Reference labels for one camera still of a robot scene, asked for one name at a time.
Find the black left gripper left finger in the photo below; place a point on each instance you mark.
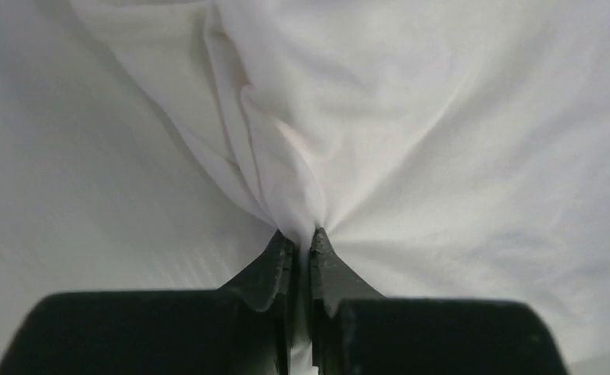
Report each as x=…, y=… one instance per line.
x=242, y=327

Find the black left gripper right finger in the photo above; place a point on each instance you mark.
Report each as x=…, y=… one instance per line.
x=357, y=330

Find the white t shirt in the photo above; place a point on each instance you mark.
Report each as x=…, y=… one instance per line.
x=449, y=148

